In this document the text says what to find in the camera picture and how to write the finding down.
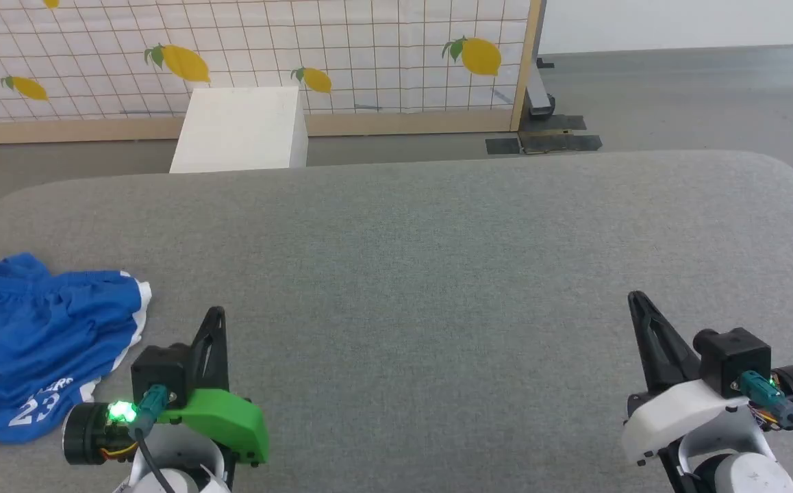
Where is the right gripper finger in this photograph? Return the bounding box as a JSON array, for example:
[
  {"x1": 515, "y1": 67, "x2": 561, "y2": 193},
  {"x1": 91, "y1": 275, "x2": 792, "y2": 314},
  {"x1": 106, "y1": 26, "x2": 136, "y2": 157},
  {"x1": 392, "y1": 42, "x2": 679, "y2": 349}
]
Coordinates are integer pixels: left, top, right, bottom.
[
  {"x1": 636, "y1": 292, "x2": 703, "y2": 394},
  {"x1": 627, "y1": 291, "x2": 666, "y2": 396}
]

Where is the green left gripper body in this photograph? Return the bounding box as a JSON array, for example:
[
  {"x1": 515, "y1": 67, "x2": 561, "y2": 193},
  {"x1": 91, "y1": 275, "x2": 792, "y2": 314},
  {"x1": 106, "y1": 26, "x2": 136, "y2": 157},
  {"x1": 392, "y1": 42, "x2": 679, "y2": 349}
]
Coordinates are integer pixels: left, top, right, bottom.
[{"x1": 155, "y1": 388, "x2": 271, "y2": 468}]

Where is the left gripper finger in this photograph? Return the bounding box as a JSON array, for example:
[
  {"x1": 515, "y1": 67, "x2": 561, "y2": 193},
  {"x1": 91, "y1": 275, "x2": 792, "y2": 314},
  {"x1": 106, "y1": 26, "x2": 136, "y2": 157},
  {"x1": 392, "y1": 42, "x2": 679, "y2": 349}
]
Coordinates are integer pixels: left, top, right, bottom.
[
  {"x1": 190, "y1": 329, "x2": 208, "y2": 395},
  {"x1": 205, "y1": 306, "x2": 228, "y2": 393}
]

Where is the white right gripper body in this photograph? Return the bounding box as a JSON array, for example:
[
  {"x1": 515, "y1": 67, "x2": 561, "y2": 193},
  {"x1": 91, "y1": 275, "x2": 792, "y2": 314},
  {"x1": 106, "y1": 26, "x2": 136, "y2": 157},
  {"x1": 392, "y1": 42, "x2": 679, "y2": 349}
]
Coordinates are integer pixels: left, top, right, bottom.
[{"x1": 620, "y1": 378, "x2": 757, "y2": 468}]

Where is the blue sports shorts white trim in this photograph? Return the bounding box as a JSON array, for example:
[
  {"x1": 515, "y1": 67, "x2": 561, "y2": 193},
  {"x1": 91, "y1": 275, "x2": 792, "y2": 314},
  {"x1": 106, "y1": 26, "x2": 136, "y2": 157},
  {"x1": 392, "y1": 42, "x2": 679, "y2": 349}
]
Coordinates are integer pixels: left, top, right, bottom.
[{"x1": 0, "y1": 252, "x2": 153, "y2": 444}]

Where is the white box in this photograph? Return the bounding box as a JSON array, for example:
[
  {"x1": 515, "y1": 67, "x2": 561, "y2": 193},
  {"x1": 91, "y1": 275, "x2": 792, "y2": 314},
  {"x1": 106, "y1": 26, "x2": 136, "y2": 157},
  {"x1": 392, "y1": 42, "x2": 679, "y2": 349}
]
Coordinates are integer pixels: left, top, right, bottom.
[{"x1": 169, "y1": 86, "x2": 309, "y2": 174}]

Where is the grey fabric sofa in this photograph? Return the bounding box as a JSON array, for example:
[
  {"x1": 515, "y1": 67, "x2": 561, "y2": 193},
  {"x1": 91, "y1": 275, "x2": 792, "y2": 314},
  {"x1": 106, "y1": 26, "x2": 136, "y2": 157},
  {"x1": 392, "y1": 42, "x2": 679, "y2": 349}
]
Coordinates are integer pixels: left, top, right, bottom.
[{"x1": 0, "y1": 151, "x2": 793, "y2": 493}]

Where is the grey metal stand leg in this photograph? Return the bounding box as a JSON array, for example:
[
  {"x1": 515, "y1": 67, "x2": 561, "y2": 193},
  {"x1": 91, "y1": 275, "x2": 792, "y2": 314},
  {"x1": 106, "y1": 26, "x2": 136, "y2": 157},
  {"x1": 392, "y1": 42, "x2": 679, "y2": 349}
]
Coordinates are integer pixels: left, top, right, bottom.
[{"x1": 524, "y1": 58, "x2": 557, "y2": 118}]

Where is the lemon print partition panel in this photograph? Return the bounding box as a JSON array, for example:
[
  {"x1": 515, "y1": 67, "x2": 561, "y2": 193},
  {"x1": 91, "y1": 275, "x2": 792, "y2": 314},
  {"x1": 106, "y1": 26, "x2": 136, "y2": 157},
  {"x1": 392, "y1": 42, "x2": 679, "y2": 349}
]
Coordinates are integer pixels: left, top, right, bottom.
[{"x1": 0, "y1": 0, "x2": 542, "y2": 145}]

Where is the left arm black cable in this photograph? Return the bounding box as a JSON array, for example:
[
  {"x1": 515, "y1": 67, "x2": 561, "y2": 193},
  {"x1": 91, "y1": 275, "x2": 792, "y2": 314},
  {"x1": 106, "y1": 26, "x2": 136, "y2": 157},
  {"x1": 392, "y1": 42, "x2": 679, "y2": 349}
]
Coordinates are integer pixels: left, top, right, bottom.
[{"x1": 127, "y1": 384, "x2": 179, "y2": 493}]

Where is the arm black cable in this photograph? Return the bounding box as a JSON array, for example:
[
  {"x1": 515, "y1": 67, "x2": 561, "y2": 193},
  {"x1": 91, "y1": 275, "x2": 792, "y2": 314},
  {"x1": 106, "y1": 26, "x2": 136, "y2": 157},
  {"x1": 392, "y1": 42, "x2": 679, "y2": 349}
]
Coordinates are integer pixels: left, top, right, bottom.
[
  {"x1": 741, "y1": 371, "x2": 793, "y2": 475},
  {"x1": 127, "y1": 384, "x2": 179, "y2": 493}
]

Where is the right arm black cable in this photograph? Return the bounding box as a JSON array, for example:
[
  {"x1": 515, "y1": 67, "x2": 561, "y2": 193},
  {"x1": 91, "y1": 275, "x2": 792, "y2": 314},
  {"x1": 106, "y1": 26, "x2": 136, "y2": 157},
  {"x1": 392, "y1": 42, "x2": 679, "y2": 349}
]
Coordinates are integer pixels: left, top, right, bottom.
[{"x1": 741, "y1": 371, "x2": 793, "y2": 475}]

